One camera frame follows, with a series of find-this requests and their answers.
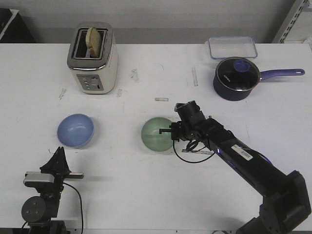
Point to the white perforated metal rack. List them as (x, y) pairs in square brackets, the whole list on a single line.
[(297, 25)]

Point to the glass pot lid blue knob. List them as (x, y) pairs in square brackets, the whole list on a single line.
[(238, 74)]

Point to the green bowl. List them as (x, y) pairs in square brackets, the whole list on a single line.
[(151, 137)]

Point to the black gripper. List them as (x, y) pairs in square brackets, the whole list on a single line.
[(178, 132), (51, 168)]

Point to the toasted bread slice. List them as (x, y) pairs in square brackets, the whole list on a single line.
[(93, 42)]

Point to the clear plastic food container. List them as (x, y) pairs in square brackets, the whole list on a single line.
[(232, 46)]

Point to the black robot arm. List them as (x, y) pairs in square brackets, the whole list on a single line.
[(286, 201), (38, 211)]

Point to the cream and chrome toaster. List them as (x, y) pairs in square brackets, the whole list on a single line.
[(96, 76)]

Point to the dark blue saucepan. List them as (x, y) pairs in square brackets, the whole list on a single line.
[(231, 95)]

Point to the blue bowl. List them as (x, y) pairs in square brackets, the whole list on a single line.
[(76, 130)]

